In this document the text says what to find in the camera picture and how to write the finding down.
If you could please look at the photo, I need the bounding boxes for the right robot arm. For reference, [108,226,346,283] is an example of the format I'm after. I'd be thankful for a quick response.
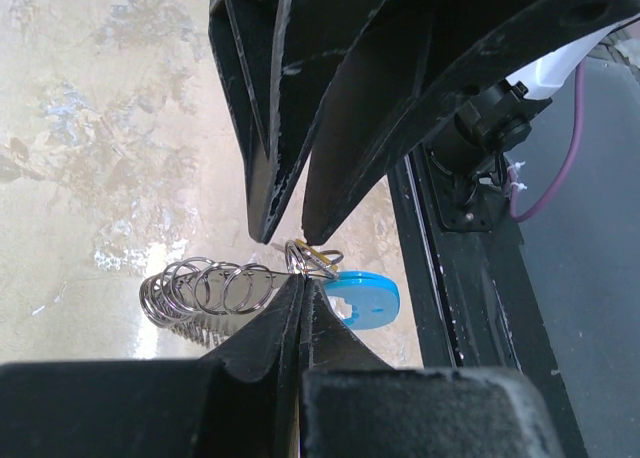
[209,0,639,245]

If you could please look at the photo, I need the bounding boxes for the small yellow key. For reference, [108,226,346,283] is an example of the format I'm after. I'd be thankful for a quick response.
[294,239,344,273]

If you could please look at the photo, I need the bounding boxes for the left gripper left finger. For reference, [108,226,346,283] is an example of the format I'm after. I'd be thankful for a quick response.
[1,276,304,457]

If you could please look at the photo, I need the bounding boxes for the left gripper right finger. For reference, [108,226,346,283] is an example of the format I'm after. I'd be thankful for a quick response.
[300,282,564,457]

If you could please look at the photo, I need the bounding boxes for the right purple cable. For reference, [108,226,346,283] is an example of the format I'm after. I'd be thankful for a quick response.
[508,62,587,223]

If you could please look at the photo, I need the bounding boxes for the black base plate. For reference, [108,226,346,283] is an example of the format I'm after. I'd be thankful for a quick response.
[387,21,620,457]

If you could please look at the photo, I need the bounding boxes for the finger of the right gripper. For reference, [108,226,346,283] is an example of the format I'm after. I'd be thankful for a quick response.
[302,0,639,244]
[209,0,389,244]

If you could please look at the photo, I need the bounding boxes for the blue grey keyring with rings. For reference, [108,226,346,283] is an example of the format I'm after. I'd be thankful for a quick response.
[139,240,400,350]

